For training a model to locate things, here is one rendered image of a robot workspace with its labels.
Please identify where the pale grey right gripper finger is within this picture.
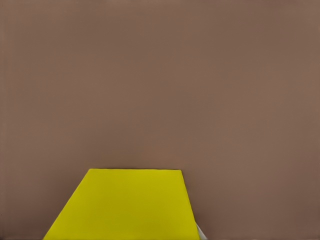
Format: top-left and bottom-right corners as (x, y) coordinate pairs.
(195, 222), (208, 240)

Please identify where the yellow rectangular block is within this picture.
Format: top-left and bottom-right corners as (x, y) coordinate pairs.
(42, 168), (201, 240)

